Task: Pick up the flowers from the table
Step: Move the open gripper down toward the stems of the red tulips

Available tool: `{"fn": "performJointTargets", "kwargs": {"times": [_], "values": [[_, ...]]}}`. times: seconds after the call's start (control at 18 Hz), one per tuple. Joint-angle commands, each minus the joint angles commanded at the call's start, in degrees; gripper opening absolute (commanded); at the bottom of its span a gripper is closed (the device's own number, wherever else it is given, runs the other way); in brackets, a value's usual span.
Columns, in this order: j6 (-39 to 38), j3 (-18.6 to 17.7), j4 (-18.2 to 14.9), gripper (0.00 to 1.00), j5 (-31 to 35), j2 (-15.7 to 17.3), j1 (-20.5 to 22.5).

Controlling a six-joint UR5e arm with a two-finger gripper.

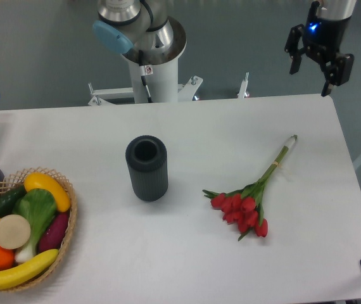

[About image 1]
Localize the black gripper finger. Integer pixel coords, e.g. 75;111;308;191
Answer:
284;24;305;75
321;53;355;97

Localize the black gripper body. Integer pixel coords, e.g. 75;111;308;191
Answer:
303;1;352;62

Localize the red tulip bouquet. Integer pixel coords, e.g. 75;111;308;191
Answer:
203;134;298;240

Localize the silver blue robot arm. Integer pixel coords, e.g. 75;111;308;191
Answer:
92;1;356;103

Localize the dark grey ribbed vase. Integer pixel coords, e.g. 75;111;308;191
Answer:
125;135;168;202

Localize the green bok choy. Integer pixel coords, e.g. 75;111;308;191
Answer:
13;189;56;264

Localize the purple sweet potato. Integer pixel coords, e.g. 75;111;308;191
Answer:
37;213;69;253

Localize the woven wicker basket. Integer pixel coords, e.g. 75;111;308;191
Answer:
0;167;77;291

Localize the green cucumber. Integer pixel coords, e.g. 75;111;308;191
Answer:
0;185;27;218

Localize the beige round disc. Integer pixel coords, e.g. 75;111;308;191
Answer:
0;214;31;250

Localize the yellow banana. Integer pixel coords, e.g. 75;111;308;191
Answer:
0;249;59;290

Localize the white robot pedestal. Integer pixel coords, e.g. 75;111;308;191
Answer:
87;18;250;107

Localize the black cable on pedestal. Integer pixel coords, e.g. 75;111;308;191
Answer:
137;49;153;103

